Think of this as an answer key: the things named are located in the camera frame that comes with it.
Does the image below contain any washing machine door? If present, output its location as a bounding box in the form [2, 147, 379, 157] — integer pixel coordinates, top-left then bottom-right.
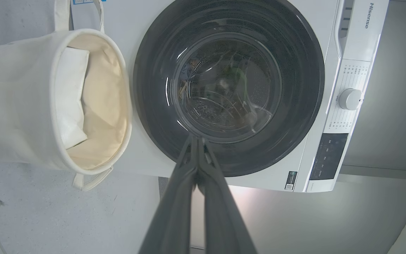
[133, 0, 325, 177]

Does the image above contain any white round control knob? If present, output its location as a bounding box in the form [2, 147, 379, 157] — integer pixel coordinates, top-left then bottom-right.
[338, 88, 364, 111]

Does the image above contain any white washing machine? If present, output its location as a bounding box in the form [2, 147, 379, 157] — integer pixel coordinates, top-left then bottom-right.
[70, 0, 390, 193]

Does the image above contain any cream canvas laundry basket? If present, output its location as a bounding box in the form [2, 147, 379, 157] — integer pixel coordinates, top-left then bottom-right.
[0, 0, 133, 192]

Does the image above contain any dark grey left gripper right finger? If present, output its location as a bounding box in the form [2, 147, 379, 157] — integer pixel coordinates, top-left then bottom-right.
[198, 138, 258, 254]

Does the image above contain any white detergent drawer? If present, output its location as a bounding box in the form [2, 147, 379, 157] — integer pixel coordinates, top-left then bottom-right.
[335, 0, 389, 62]

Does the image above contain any small QR code sticker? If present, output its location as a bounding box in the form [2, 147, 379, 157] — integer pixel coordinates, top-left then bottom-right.
[285, 171, 298, 191]

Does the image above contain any white folded pad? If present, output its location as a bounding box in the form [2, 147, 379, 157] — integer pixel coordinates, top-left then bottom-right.
[54, 47, 90, 150]

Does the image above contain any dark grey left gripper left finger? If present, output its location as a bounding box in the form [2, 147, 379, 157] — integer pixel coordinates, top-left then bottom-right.
[138, 135, 198, 254]

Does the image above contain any black touch control panel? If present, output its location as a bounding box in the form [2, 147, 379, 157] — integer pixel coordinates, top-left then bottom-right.
[309, 133, 349, 181]

